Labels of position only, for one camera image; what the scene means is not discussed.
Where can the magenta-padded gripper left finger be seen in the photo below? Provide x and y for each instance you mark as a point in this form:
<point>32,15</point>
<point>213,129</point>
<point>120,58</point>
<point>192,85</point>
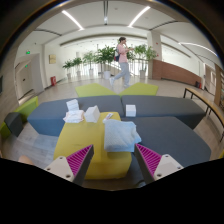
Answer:
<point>60,166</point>

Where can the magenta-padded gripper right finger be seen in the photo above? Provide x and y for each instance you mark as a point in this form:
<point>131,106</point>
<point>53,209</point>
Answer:
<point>166,165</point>

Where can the light blue-grey towel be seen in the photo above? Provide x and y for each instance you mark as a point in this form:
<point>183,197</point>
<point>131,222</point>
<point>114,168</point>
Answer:
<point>120,135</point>

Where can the grey ottoman bench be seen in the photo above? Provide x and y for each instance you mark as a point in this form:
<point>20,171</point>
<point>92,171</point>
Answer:
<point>173,136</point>
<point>160,105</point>

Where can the yellow ottoman table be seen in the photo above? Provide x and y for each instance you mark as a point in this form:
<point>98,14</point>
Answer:
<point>83,140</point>

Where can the blue-grey ottoman bench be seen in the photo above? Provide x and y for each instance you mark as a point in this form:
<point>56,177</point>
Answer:
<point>50,115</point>

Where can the white stacked tissue pack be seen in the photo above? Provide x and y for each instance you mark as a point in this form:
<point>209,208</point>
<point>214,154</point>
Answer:
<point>72,104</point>

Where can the dark grey stool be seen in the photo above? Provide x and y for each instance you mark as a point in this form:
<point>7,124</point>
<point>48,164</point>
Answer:
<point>13,123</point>

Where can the small white cube box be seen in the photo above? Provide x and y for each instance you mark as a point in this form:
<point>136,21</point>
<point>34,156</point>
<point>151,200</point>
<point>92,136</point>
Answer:
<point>130,110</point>

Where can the green ottoman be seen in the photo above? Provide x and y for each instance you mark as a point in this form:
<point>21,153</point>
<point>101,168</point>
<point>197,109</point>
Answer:
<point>4,130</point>
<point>27,108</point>
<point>140,89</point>
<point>93,90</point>

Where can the white tube with red print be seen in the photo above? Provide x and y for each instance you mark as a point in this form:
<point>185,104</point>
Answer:
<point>108,116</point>

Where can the red fire extinguisher box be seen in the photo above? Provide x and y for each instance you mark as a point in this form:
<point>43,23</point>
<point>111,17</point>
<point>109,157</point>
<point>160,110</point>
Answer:
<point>53,81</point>

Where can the white double door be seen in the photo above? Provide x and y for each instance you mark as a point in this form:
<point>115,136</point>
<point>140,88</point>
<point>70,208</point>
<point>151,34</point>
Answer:
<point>25,80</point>

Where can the person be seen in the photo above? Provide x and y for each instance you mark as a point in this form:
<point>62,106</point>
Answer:
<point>123,56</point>

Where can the green exit sign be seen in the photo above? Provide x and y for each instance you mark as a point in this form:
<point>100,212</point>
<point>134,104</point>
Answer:
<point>27,52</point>

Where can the row of potted plants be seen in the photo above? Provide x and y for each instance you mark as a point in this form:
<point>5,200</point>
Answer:
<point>106,55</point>

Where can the ceiling strip lights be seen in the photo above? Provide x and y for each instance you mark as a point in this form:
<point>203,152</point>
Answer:
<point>71,18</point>

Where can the wooden bench with black frame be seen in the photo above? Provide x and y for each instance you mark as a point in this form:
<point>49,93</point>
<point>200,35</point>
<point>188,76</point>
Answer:
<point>205,101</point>

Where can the yellow framed wall picture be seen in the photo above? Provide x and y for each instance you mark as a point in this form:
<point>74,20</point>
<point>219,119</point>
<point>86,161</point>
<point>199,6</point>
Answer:
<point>52,59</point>

